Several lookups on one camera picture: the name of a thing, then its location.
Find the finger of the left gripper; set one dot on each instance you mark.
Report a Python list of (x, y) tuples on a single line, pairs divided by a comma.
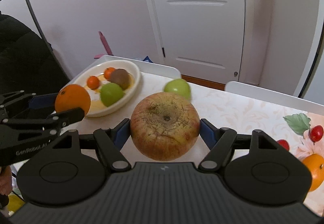
[(54, 121), (22, 105)]

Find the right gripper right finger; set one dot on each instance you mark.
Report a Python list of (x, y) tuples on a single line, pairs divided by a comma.
[(220, 142)]

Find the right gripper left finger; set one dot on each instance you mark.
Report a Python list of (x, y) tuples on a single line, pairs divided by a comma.
[(109, 143)]

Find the large orange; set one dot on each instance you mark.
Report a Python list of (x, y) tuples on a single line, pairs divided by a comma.
[(72, 96), (314, 163)]

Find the green apple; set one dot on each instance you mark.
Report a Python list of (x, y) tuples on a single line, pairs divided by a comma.
[(179, 86), (110, 93)]

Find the large red yellow apple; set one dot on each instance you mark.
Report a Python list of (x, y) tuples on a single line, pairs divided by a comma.
[(164, 126)]

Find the red cherry tomato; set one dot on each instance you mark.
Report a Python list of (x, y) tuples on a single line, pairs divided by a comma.
[(284, 144), (316, 133)]

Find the brown kiwi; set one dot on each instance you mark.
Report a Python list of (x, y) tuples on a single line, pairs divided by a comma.
[(120, 77)]

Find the small orange tangerine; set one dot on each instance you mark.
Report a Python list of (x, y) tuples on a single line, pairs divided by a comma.
[(108, 73)]

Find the person's left hand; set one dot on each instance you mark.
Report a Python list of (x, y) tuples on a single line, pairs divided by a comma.
[(6, 181)]

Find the white duck plate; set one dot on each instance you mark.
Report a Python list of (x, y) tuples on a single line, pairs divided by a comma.
[(97, 108)]

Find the white tray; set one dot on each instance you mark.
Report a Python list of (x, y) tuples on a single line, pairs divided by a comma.
[(234, 87)]

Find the dark clothing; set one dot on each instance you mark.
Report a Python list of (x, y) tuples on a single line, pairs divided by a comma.
[(26, 61)]

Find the white door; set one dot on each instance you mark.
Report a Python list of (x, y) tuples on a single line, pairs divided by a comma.
[(201, 38)]

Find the pink handled broom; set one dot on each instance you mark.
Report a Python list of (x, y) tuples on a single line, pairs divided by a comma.
[(106, 46)]

